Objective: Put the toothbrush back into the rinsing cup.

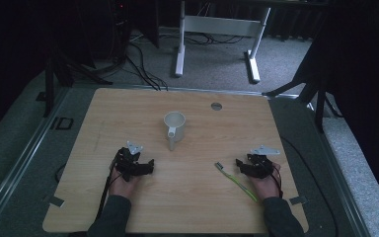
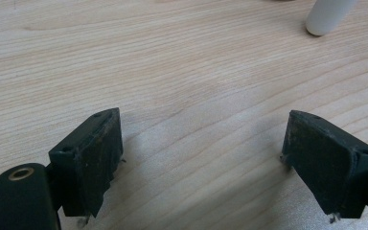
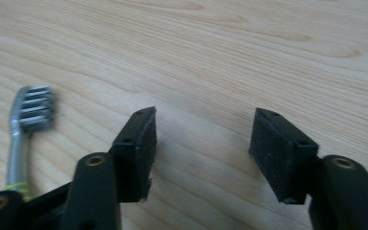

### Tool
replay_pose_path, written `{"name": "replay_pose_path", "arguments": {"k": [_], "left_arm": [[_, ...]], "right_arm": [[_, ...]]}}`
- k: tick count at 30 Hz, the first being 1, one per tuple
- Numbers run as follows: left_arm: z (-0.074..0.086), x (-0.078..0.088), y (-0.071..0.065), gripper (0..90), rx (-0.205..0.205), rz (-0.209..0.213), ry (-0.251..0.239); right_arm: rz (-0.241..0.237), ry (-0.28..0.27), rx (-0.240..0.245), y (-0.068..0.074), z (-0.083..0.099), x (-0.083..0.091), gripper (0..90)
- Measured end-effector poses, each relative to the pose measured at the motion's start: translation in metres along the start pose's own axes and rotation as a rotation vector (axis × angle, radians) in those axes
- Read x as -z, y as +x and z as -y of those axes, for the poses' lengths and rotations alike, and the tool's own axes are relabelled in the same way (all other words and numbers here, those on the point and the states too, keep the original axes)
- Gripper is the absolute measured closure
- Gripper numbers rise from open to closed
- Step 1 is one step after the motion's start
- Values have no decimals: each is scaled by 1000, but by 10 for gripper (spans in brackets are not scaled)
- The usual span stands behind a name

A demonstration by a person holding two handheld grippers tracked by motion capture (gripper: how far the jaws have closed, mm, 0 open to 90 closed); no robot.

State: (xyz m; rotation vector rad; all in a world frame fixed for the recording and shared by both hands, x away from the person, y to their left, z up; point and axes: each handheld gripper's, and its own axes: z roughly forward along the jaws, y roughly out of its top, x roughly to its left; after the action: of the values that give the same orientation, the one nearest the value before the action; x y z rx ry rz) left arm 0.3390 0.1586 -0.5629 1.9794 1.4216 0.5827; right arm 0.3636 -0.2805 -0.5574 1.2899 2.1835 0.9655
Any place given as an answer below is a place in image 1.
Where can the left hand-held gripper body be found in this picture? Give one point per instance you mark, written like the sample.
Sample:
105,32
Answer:
127,161

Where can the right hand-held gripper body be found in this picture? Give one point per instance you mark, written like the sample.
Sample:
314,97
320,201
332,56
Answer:
261,164

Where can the person's right hand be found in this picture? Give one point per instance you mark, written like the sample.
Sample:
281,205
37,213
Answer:
267,187

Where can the person's left hand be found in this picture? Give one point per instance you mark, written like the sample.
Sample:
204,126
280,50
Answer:
122,186

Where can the green toothbrush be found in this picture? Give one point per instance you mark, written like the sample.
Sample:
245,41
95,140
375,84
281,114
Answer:
237,183

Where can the grey tape strip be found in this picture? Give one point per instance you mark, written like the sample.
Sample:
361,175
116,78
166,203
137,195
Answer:
54,200
298,200

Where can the round grey table grommet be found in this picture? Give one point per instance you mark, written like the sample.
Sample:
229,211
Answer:
216,106

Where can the black metal stand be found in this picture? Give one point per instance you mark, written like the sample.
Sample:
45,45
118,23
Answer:
312,89
57,70

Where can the dark computer tower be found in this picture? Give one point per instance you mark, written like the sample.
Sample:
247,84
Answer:
120,28

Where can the white metal desk frame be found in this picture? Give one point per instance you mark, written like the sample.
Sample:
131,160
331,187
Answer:
222,25

